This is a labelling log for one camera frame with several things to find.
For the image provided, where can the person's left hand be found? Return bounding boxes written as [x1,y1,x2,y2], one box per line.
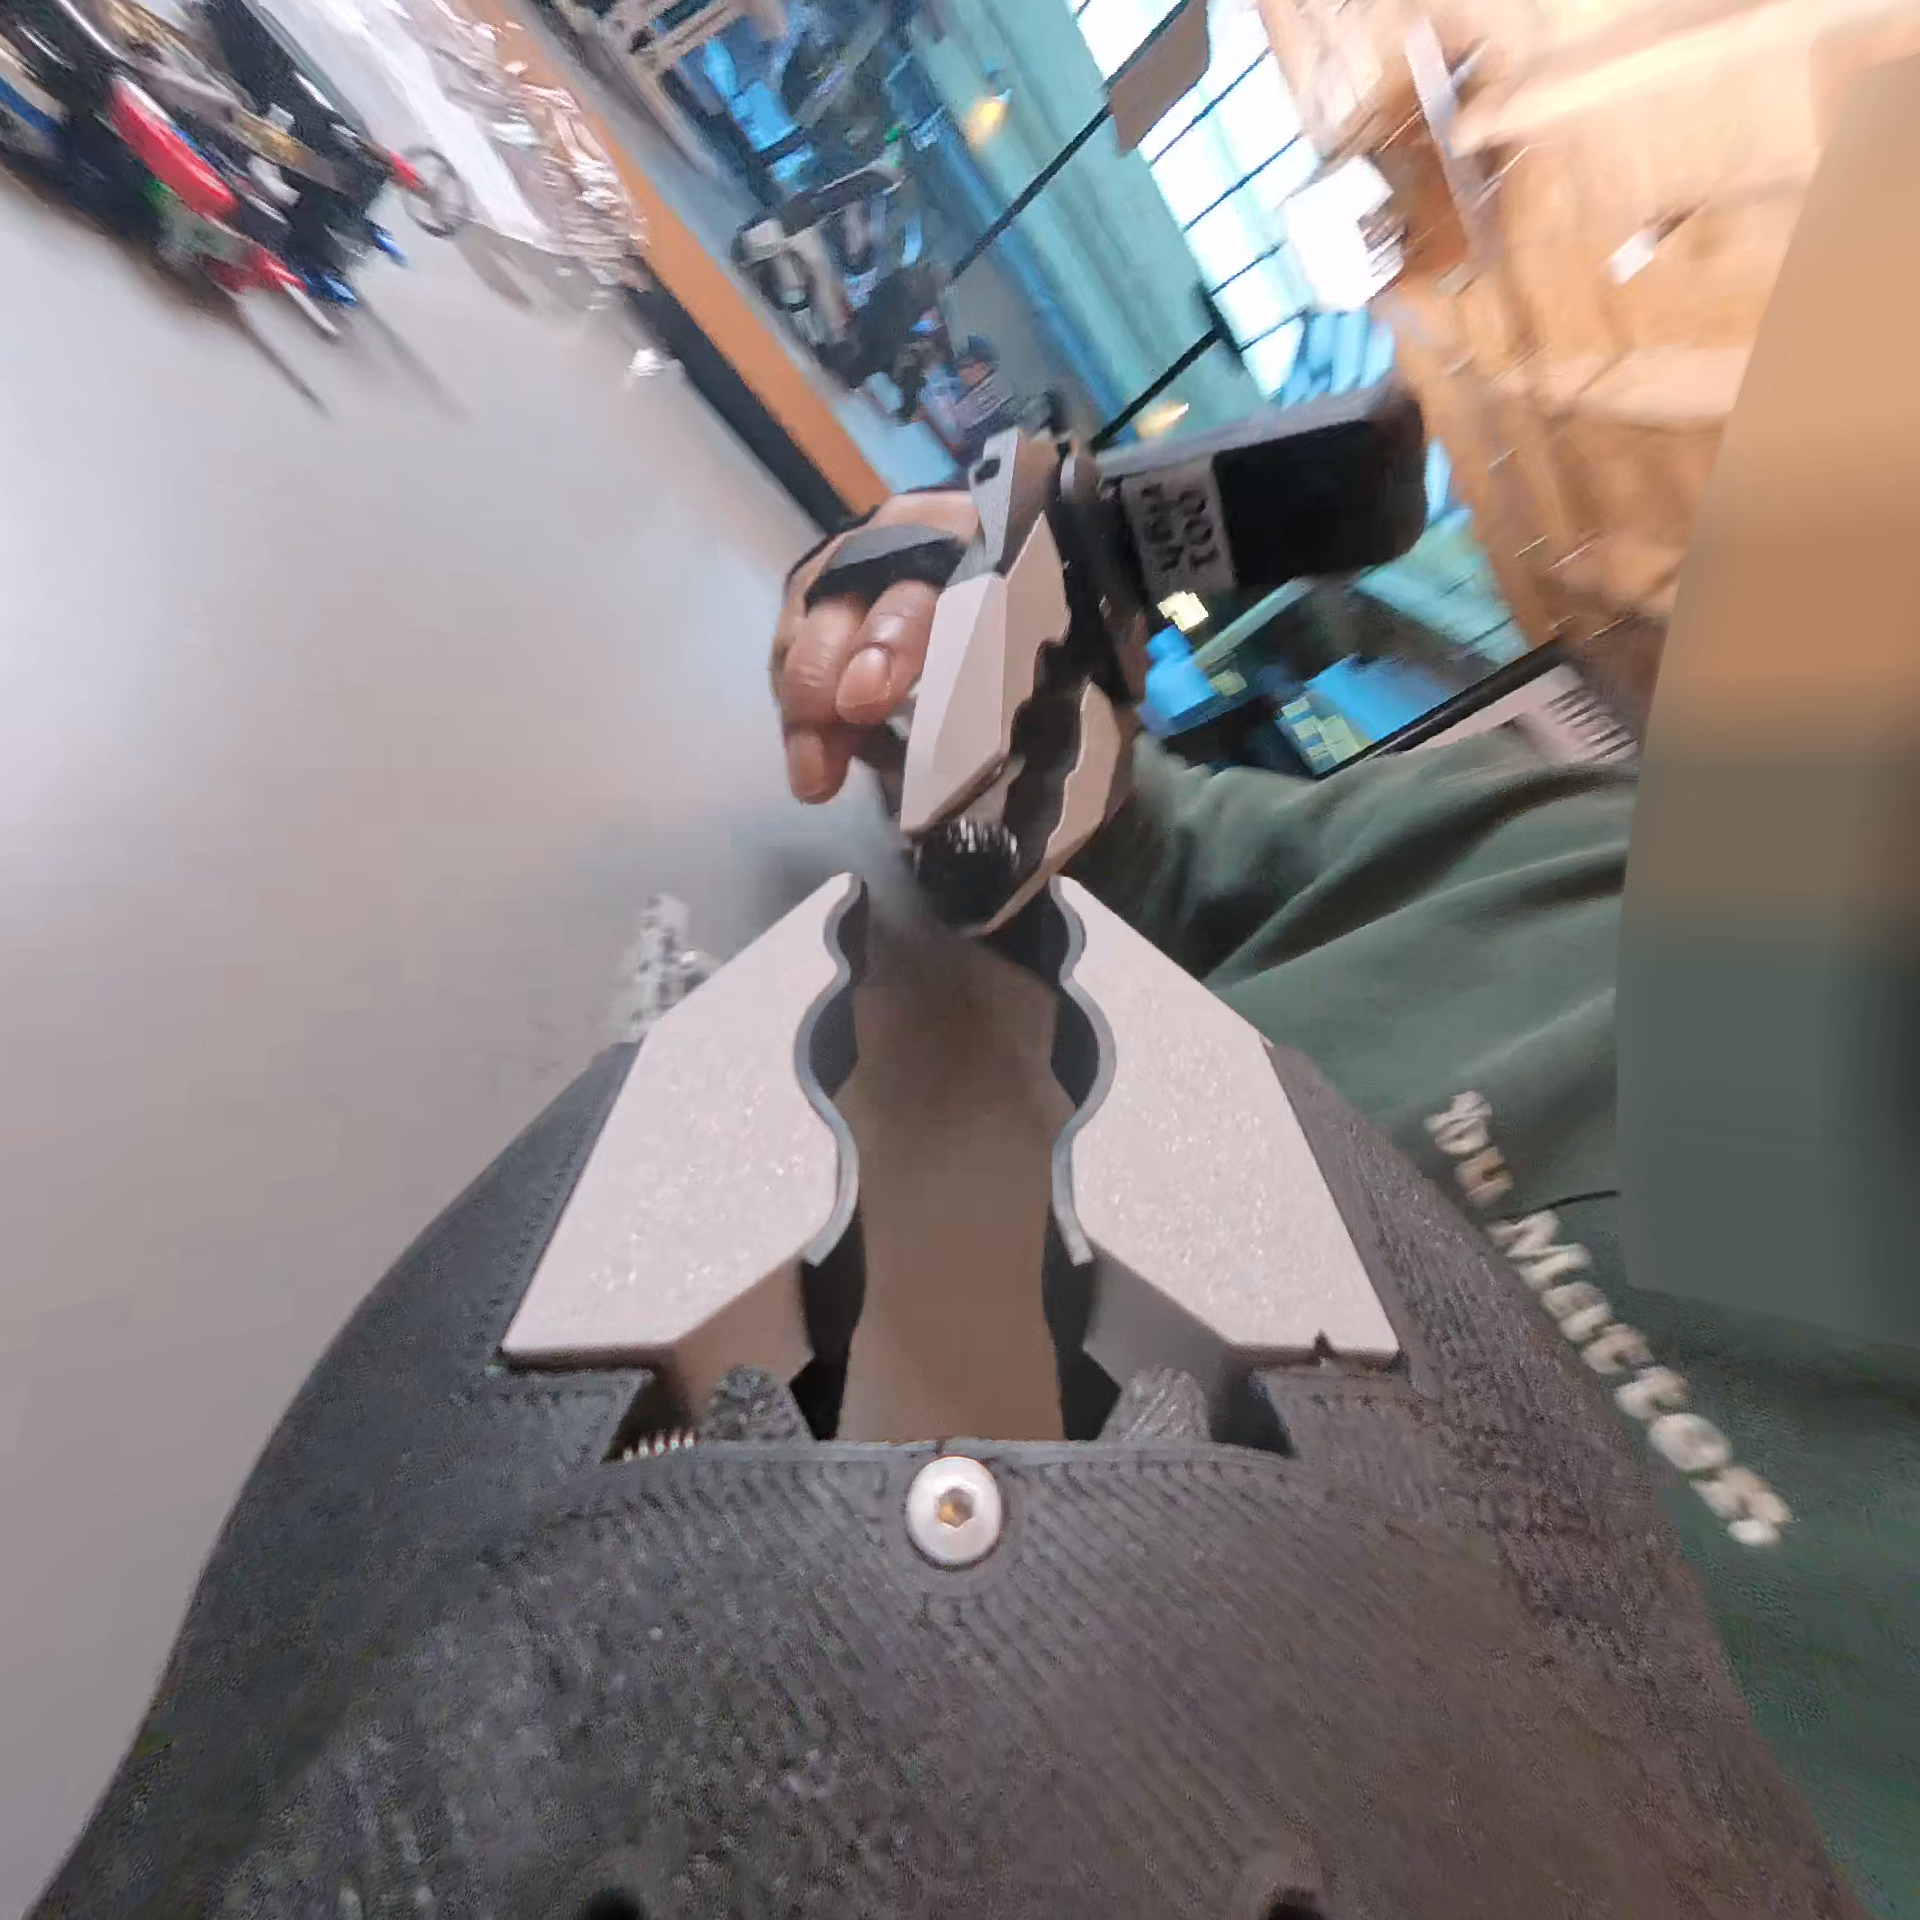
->
[833,921,1070,1443]

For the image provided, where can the person's right forearm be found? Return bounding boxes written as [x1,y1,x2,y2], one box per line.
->
[1111,728,1644,1142]

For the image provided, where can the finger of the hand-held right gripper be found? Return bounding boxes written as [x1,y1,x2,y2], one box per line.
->
[960,680,1142,939]
[899,523,1083,843]

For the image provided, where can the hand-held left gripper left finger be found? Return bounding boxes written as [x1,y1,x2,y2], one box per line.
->
[500,873,871,1405]

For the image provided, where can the large window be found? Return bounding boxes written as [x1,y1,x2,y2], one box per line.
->
[901,0,1368,406]

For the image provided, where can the person's right hand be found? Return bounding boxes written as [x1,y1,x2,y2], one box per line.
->
[772,510,978,804]

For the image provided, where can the stack of cardboard boxes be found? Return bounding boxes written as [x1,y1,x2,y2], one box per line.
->
[1262,0,1920,646]

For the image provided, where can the pile of mixed coloured lego pieces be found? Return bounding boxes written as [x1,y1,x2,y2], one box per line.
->
[0,0,452,333]

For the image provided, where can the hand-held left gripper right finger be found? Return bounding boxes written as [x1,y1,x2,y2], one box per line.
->
[1047,873,1408,1410]

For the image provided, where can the grey lego assembly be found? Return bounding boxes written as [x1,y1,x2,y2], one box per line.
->
[619,890,725,1040]

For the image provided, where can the green sweatshirt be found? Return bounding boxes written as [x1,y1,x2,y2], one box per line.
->
[1396,1051,1920,1920]

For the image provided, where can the black lego gear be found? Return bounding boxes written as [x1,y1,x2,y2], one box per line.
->
[916,815,1025,926]

